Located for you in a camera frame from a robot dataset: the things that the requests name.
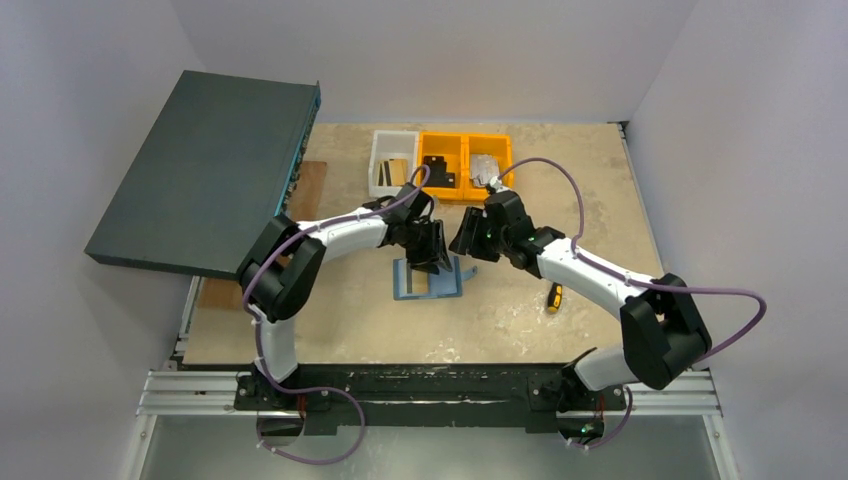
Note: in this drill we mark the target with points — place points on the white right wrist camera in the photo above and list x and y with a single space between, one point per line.
495 185

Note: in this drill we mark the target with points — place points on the yellow bin right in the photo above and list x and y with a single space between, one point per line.
497 145

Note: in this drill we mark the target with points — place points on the gold cards in white bin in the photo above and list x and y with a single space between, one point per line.
392 172

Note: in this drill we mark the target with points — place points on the teal card holder wallet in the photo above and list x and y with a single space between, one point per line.
442 285

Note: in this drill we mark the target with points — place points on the yellow bin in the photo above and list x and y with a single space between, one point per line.
497 145
443 153

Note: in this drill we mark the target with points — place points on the yellow bin middle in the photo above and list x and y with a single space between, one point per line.
443 153

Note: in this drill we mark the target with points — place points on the black cards in yellow bin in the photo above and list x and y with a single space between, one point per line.
439 175

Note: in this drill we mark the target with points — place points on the wooden board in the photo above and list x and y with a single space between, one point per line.
303 205

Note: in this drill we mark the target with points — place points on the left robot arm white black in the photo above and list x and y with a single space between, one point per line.
278 274

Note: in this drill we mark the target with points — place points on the aluminium frame rail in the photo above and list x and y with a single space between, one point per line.
188 427

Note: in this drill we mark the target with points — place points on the silver cards in yellow bin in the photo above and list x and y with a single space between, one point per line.
482 167

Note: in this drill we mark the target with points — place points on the dark grey network switch box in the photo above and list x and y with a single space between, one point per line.
216 166

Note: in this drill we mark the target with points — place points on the yellow handled screwdriver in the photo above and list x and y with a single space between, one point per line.
554 298

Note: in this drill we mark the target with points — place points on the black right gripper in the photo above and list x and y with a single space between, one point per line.
474 230

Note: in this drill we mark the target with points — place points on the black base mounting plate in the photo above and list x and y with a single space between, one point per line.
534 397

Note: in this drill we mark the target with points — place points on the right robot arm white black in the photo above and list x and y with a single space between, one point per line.
663 333

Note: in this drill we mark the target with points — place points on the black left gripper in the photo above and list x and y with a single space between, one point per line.
424 240

